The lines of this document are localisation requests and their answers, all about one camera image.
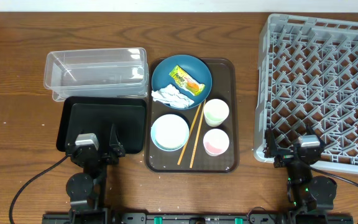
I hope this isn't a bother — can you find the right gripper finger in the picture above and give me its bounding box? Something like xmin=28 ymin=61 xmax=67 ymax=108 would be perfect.
xmin=305 ymin=124 xmax=319 ymax=140
xmin=264 ymin=128 xmax=278 ymax=156

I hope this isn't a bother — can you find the light blue bowl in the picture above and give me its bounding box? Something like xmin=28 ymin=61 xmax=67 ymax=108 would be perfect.
xmin=150 ymin=114 xmax=190 ymax=152

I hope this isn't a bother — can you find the white cup pink inside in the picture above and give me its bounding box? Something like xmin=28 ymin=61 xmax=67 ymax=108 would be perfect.
xmin=203 ymin=129 xmax=230 ymax=156

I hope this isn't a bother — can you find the white cup green inside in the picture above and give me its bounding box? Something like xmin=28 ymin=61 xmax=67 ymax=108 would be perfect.
xmin=203 ymin=99 xmax=229 ymax=127

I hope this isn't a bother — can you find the white tissue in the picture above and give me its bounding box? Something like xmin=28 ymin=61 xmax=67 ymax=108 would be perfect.
xmin=151 ymin=84 xmax=194 ymax=109

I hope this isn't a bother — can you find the blue plate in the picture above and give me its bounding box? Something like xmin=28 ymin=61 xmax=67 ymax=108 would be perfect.
xmin=151 ymin=55 xmax=213 ymax=109

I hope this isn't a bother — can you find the yellow snack wrapper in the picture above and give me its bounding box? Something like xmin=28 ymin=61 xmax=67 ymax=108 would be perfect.
xmin=169 ymin=65 xmax=205 ymax=96

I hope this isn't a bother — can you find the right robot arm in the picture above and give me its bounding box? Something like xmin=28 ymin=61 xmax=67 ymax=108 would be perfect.
xmin=265 ymin=127 xmax=337 ymax=212

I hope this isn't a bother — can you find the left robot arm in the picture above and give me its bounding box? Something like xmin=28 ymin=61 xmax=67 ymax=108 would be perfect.
xmin=66 ymin=124 xmax=126 ymax=214

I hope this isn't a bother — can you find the black waste tray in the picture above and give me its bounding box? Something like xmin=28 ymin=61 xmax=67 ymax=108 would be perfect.
xmin=56 ymin=96 xmax=147 ymax=154

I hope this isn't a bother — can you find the grey dishwasher rack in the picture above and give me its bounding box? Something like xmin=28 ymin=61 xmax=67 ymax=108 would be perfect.
xmin=253 ymin=14 xmax=358 ymax=174

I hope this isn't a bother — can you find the wooden chopstick left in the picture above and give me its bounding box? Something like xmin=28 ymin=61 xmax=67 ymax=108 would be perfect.
xmin=177 ymin=104 xmax=201 ymax=166

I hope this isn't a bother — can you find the wooden chopstick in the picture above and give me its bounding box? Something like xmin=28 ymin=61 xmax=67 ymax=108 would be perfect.
xmin=177 ymin=104 xmax=201 ymax=166
xmin=189 ymin=100 xmax=206 ymax=169

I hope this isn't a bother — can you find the brown serving tray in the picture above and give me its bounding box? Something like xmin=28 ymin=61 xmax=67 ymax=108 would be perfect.
xmin=144 ymin=58 xmax=239 ymax=173

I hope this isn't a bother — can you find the clear plastic bin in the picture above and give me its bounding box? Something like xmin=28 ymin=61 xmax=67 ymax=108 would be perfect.
xmin=44 ymin=47 xmax=149 ymax=101

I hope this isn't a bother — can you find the wooden chopstick right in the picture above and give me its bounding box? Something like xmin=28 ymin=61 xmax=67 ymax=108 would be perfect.
xmin=189 ymin=100 xmax=206 ymax=169

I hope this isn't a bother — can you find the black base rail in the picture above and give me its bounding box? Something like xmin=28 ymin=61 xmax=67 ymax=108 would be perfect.
xmin=41 ymin=212 xmax=354 ymax=224

